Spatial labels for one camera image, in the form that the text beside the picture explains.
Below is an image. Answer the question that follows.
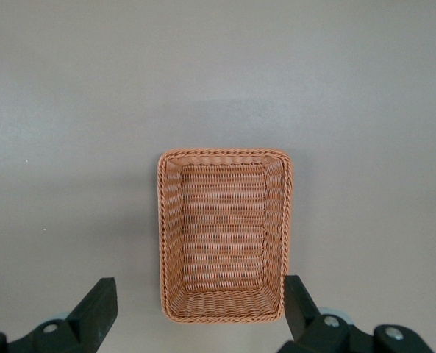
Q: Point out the brown wicker basket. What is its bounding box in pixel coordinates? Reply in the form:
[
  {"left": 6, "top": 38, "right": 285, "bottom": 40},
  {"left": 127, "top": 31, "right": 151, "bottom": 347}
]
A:
[{"left": 156, "top": 147, "right": 295, "bottom": 324}]

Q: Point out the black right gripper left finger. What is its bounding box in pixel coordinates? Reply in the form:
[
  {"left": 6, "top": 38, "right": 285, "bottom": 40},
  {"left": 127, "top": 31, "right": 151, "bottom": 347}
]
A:
[{"left": 0, "top": 277, "right": 118, "bottom": 353}]

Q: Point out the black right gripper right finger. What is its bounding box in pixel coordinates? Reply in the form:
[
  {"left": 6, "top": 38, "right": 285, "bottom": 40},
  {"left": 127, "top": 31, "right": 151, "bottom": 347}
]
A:
[{"left": 279, "top": 274, "right": 432, "bottom": 353}]

